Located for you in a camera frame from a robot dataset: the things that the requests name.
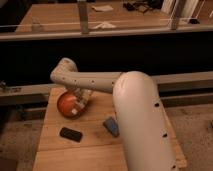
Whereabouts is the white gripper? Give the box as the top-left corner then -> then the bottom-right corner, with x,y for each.
69,88 -> 93,104

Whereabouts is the white plastic bottle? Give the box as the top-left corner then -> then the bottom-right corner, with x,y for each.
71,100 -> 86,115

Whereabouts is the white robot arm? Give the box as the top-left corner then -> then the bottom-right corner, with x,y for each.
50,58 -> 179,171

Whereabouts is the orange ceramic bowl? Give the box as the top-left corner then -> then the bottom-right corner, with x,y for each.
57,92 -> 83,118

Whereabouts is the clear plastic bottle background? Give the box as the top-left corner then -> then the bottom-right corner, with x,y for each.
31,18 -> 44,32

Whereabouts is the black rectangular case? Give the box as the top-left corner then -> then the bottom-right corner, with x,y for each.
60,127 -> 83,142

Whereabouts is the blue sponge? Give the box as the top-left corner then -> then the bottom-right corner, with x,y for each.
103,117 -> 119,137

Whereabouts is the wooden cutting board table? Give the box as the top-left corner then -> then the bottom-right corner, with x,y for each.
32,85 -> 188,171

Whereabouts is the white crumpled paper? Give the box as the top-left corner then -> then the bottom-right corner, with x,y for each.
92,22 -> 116,29

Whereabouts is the white paper sheet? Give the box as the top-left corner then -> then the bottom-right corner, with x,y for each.
92,5 -> 113,12

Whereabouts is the grey metal post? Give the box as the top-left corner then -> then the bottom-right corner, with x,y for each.
170,0 -> 186,30
77,0 -> 89,34

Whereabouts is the black cables bundle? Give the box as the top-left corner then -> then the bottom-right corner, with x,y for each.
122,0 -> 164,14

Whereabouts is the grey metal rail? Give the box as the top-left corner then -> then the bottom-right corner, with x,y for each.
0,71 -> 213,106

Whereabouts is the grey metal post right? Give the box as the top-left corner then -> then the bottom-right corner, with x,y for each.
170,0 -> 186,30

